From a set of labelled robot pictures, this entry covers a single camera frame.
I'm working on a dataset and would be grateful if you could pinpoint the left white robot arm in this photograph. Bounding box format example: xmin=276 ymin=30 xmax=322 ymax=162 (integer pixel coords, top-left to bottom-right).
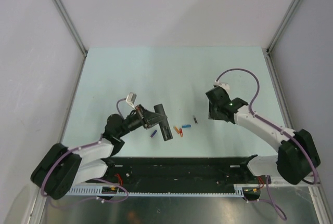
xmin=30 ymin=104 xmax=168 ymax=200

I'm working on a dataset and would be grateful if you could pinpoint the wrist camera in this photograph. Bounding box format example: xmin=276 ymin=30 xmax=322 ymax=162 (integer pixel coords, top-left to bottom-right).
xmin=213 ymin=81 xmax=230 ymax=93
xmin=125 ymin=92 xmax=137 ymax=109

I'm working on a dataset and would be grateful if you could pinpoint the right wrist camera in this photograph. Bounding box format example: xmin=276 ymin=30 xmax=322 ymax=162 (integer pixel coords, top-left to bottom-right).
xmin=213 ymin=81 xmax=230 ymax=93

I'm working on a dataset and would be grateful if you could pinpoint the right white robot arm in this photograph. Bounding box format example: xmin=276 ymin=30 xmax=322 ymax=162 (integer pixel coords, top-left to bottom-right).
xmin=206 ymin=86 xmax=321 ymax=185

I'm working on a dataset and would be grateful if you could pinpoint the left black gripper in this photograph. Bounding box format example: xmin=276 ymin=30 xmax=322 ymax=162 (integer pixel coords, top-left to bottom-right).
xmin=117 ymin=104 xmax=167 ymax=138

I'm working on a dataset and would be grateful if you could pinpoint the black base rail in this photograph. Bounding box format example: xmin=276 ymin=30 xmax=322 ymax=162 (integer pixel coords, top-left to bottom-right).
xmin=102 ymin=157 xmax=266 ymax=195

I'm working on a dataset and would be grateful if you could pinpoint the aluminium frame post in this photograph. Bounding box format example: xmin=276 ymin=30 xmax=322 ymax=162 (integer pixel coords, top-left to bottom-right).
xmin=266 ymin=0 xmax=303 ymax=55
xmin=52 ymin=0 xmax=87 ymax=57

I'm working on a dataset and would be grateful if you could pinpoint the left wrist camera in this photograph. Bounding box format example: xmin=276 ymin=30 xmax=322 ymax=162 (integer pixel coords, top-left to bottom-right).
xmin=125 ymin=92 xmax=137 ymax=109

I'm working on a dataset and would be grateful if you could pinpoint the right aluminium frame post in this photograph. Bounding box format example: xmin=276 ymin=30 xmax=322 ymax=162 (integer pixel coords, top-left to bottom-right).
xmin=266 ymin=0 xmax=303 ymax=55

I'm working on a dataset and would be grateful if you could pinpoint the white slotted cable duct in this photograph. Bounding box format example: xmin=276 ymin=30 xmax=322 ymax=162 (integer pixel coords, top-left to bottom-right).
xmin=67 ymin=185 xmax=247 ymax=198

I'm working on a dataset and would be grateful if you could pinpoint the black remote control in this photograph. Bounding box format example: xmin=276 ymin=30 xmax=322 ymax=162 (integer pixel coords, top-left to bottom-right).
xmin=154 ymin=104 xmax=173 ymax=141

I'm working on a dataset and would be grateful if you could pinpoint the left aluminium frame post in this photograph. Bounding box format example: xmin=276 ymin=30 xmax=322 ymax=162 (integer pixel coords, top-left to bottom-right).
xmin=52 ymin=0 xmax=87 ymax=57

